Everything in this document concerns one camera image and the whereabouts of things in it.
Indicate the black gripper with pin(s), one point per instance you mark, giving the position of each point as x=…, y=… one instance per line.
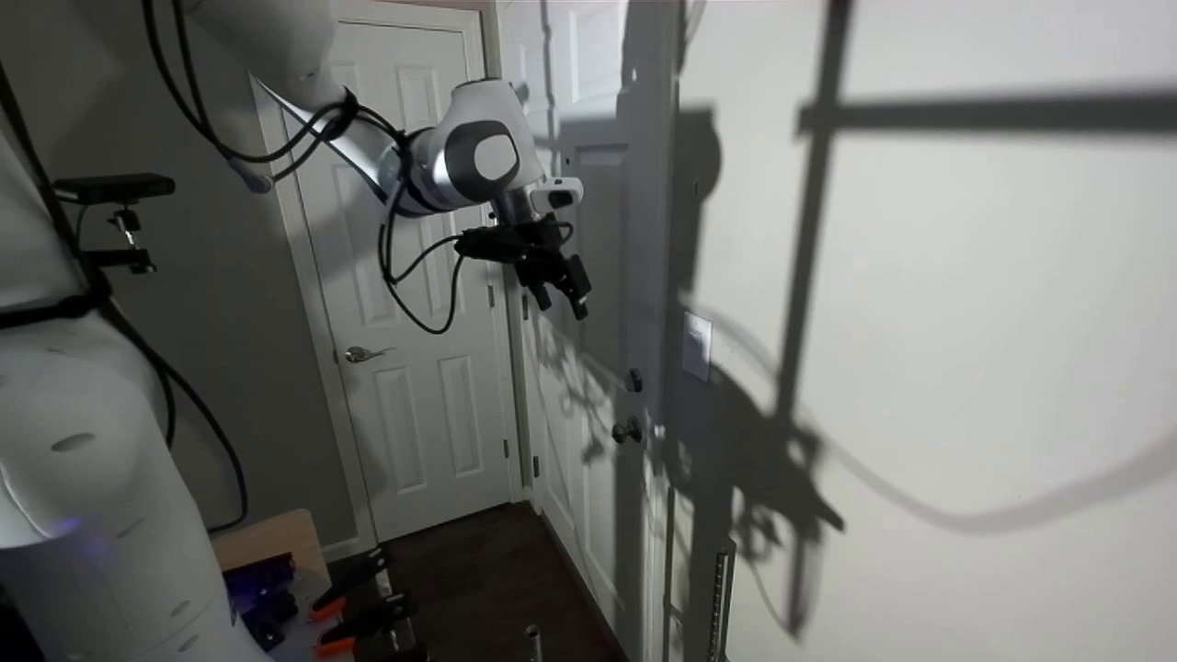
x=538, y=252

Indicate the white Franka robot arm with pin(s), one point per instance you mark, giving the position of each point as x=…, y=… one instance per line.
x=88, y=515

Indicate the white closet door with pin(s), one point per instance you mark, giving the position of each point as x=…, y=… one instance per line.
x=571, y=417

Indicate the white panel door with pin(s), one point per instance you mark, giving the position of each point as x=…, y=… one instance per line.
x=419, y=404

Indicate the orange and black clamp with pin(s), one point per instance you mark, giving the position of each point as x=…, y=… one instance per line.
x=356, y=602

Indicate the brown cardboard box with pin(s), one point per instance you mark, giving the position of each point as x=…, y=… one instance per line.
x=277, y=536

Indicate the blue plastic object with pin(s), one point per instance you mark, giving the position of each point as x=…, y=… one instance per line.
x=263, y=602

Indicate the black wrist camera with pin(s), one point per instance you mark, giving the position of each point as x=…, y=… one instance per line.
x=484, y=244

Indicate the small grey floor post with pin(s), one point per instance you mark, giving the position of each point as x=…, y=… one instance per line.
x=536, y=646

